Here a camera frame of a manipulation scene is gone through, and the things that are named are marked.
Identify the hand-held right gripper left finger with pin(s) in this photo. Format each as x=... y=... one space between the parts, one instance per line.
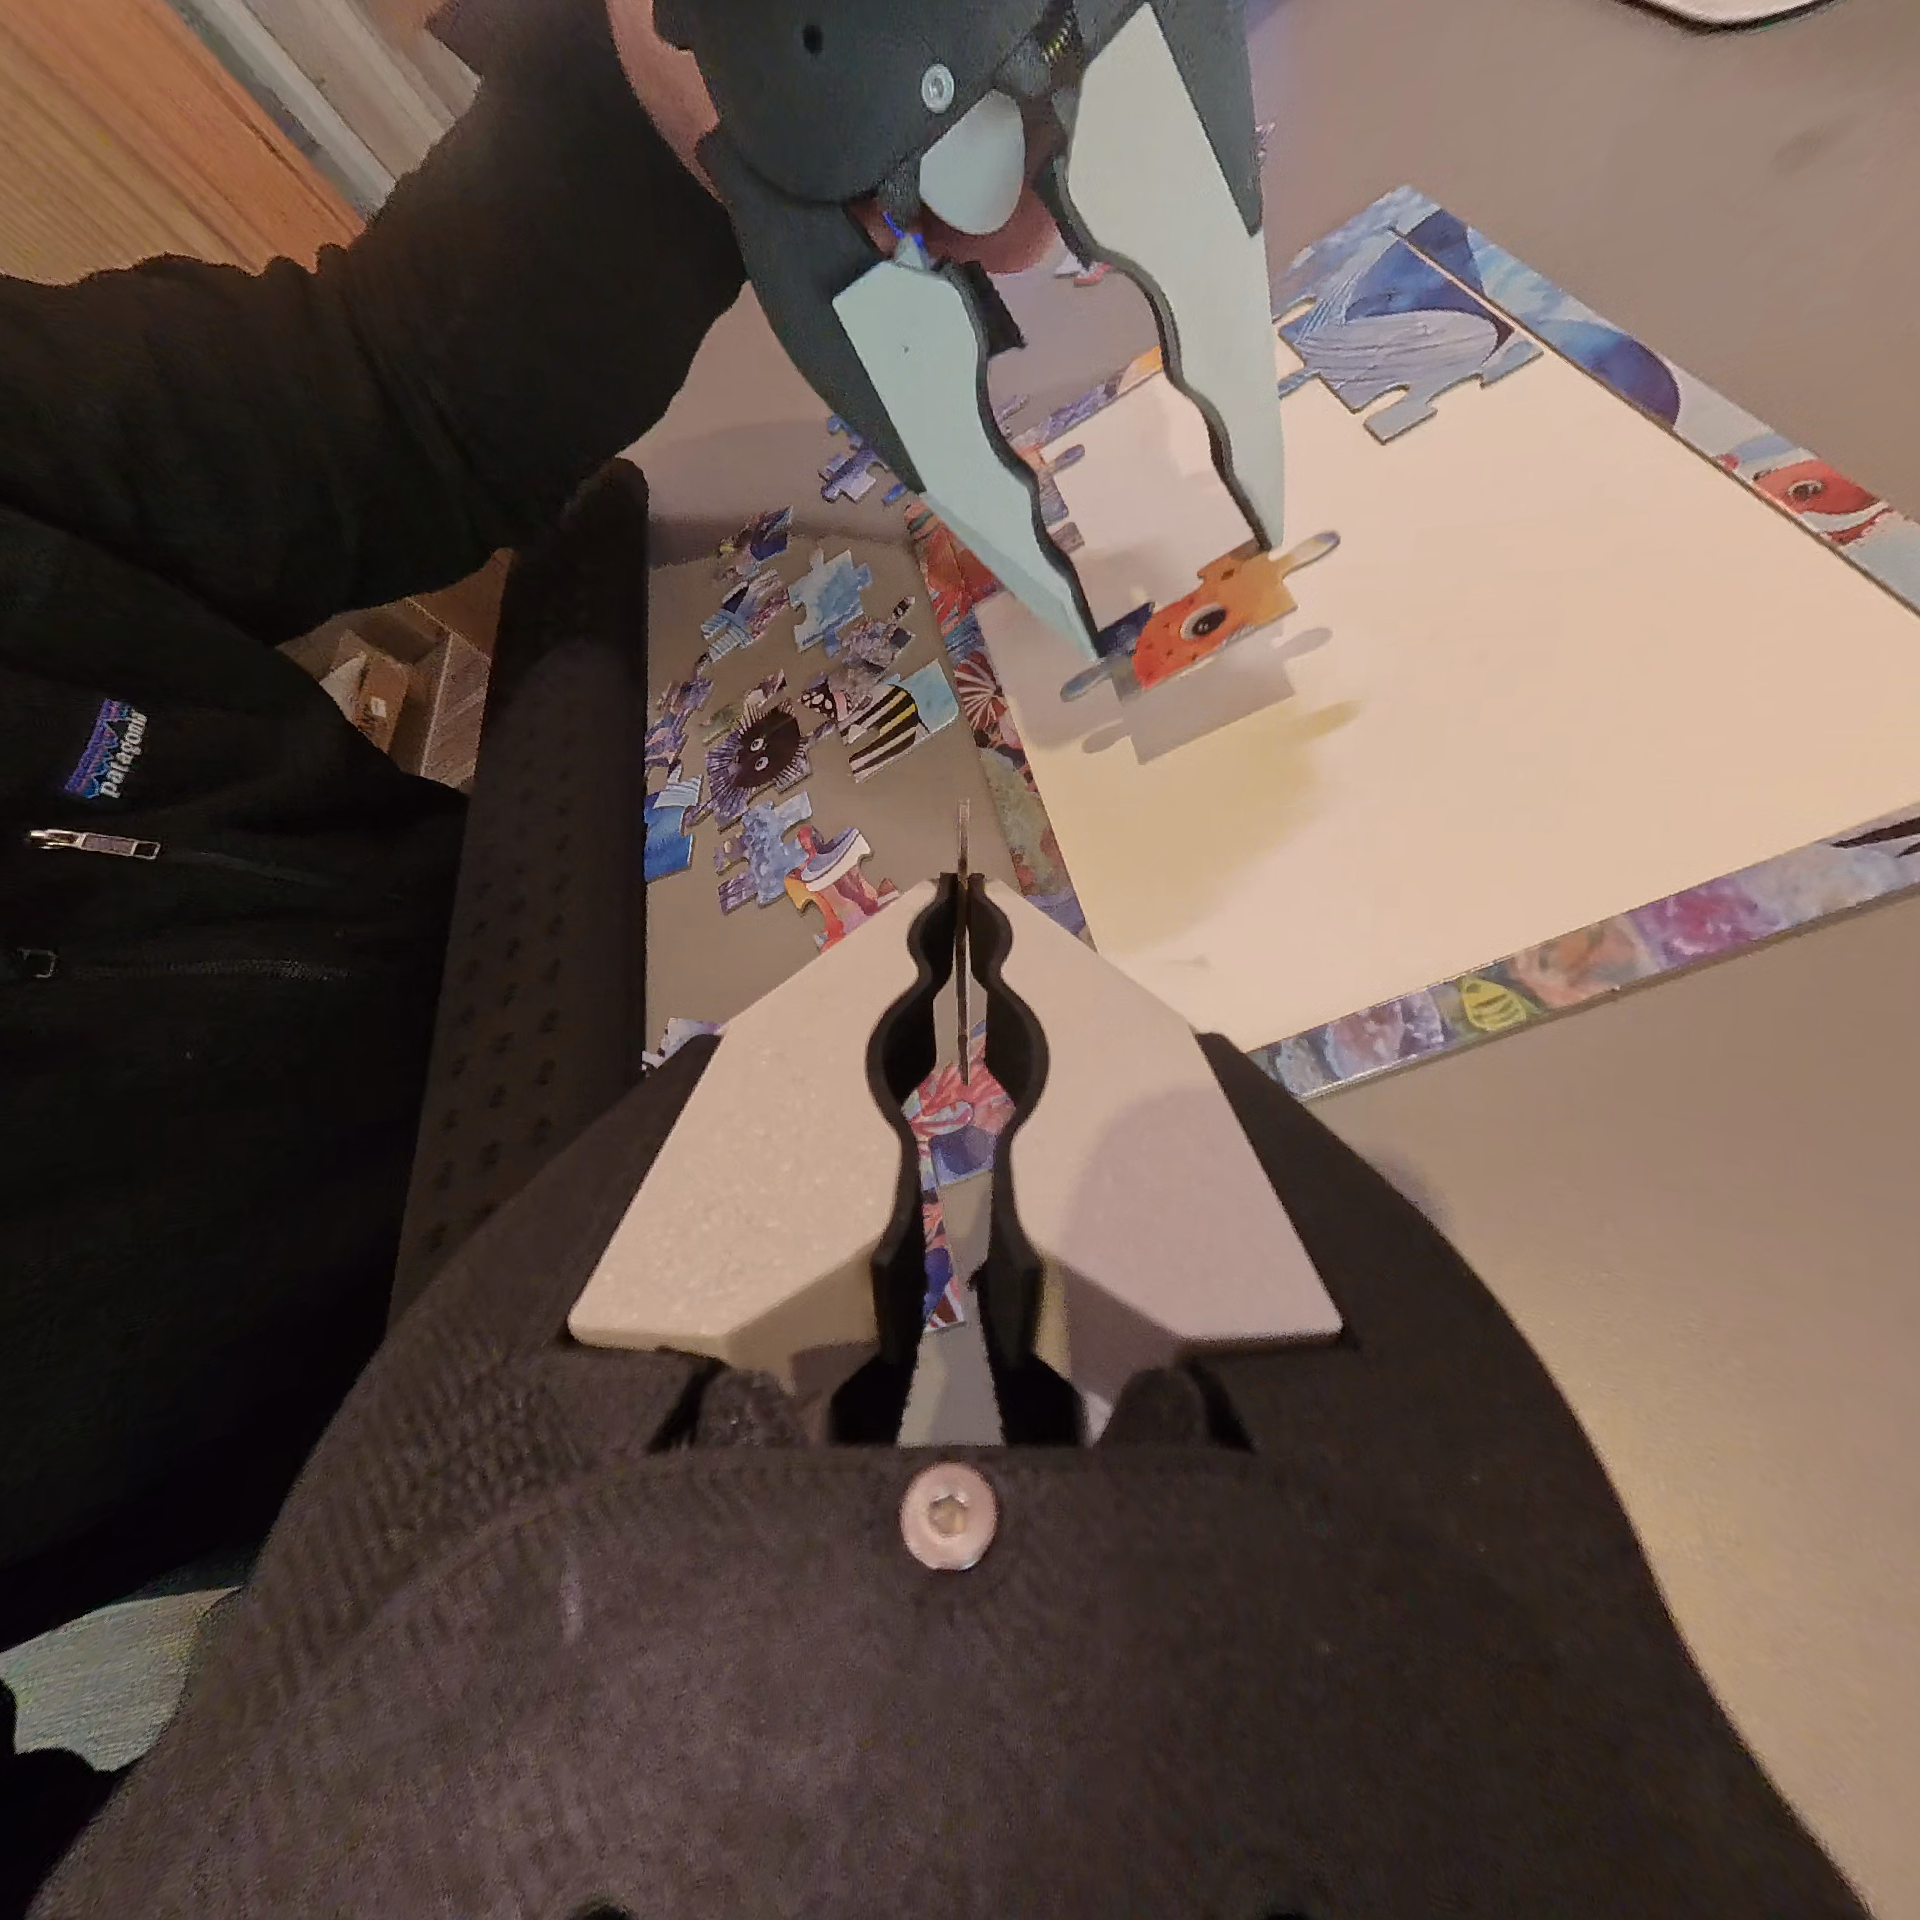
x=733 y=1200

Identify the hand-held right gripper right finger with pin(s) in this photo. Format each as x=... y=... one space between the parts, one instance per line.
x=1171 y=1200

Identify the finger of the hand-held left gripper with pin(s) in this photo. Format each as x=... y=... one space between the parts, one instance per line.
x=1184 y=225
x=930 y=388

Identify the orange coral puzzle piece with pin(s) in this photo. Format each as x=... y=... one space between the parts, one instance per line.
x=954 y=562

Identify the jigsaw puzzle pieces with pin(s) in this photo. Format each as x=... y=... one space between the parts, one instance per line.
x=825 y=592

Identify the joined blue whale puzzle section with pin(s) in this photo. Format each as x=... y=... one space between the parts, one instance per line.
x=1395 y=329

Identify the orange jar puzzle piece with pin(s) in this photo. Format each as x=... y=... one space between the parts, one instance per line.
x=848 y=892

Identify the striped fish puzzle piece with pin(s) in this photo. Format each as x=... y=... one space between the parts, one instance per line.
x=901 y=721

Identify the blue bubble puzzle piece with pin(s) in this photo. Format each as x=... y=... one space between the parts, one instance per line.
x=768 y=848

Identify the orange pufferfish puzzle piece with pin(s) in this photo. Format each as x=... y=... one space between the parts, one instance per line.
x=1200 y=621

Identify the cardboard jigsaw puzzle piece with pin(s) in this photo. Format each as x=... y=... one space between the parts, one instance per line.
x=962 y=900

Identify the black sea urchin puzzle piece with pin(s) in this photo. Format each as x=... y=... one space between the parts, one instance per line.
x=764 y=742

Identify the person's left hand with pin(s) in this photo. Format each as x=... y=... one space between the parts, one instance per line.
x=681 y=118

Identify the black perforated padded panel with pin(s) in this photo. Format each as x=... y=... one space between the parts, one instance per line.
x=524 y=900

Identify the person's black fleece jacket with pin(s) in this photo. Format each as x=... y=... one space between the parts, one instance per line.
x=180 y=1049

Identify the cardboard box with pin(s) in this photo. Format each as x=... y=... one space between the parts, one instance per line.
x=389 y=690

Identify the wooden cabinet panel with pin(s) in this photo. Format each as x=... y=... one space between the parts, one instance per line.
x=120 y=136

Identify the puzzle frame board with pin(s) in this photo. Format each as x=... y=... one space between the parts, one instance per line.
x=1499 y=674

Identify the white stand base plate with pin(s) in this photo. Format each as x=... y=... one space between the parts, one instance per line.
x=1724 y=10

